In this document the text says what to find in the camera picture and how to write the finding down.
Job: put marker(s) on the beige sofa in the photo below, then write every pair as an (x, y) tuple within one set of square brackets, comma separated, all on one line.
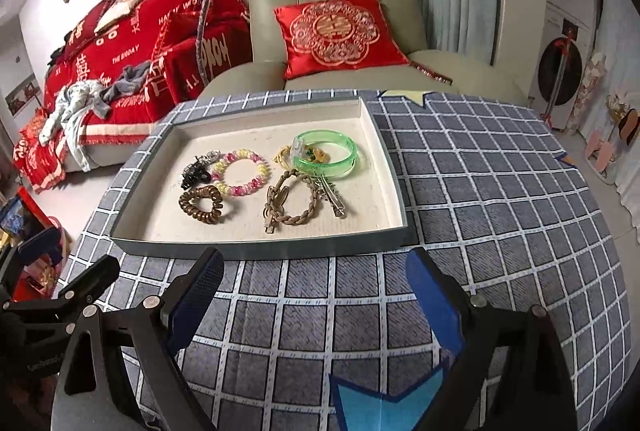
[(120, 146)]

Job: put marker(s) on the red velvet lettered cushion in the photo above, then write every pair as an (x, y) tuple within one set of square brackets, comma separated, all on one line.
[(210, 63)]

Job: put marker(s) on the green translucent bangle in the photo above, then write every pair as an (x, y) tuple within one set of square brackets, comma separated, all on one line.
[(351, 152)]

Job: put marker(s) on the pink paddle shaped decoration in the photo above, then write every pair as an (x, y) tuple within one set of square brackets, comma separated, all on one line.
[(607, 161)]

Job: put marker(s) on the silver spiked hair clip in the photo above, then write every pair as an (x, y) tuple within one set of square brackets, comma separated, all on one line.
[(335, 203)]

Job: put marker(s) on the red ribboned stick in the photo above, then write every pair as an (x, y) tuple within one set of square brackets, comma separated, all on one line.
[(562, 61)]

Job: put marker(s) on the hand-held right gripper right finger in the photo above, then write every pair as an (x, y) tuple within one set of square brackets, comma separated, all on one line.
[(435, 298)]

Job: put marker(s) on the tan bow hair clip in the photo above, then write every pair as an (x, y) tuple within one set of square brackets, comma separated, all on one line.
[(272, 212)]

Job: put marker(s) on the red tasselled strip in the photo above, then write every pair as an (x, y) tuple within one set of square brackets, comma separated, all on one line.
[(431, 74)]

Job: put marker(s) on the white green patterned pillow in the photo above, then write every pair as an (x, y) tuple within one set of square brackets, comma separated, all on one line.
[(122, 6)]

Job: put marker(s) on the grey grid pattern cloth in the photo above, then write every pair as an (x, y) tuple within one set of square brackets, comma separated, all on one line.
[(500, 211)]

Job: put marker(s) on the grey jewelry tray beige lining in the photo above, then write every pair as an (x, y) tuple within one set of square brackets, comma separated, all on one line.
[(150, 216)]

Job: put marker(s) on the grey garment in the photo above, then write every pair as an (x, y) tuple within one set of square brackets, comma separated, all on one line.
[(127, 83)]

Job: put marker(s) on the red embroidered satin cushion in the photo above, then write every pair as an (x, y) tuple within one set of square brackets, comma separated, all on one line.
[(300, 56)]

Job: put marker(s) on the black claw hair clip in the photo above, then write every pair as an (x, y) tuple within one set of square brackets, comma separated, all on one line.
[(192, 174)]

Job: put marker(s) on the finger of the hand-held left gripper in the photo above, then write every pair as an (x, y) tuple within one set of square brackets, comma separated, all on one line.
[(95, 272), (42, 242)]

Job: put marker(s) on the red covered sofa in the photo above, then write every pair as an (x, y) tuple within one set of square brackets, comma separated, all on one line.
[(100, 46)]

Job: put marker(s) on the red velvet tasselled cushion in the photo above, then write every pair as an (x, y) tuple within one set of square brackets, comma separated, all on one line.
[(175, 28)]

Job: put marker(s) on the unframed wall photo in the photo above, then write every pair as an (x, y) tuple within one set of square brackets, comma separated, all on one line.
[(22, 98)]

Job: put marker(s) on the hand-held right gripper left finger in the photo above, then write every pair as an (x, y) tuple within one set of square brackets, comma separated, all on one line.
[(197, 296)]

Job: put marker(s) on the red gift box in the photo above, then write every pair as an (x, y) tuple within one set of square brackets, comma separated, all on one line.
[(25, 221)]

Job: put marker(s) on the beige patterned decoration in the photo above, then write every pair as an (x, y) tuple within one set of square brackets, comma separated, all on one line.
[(590, 91)]

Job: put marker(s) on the white light blue garment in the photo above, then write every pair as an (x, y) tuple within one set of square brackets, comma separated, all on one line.
[(75, 111)]

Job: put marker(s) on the silver rhinestone brooch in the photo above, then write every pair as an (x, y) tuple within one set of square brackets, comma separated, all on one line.
[(210, 156)]

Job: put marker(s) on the white washing machine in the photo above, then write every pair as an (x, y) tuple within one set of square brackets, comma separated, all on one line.
[(550, 101)]

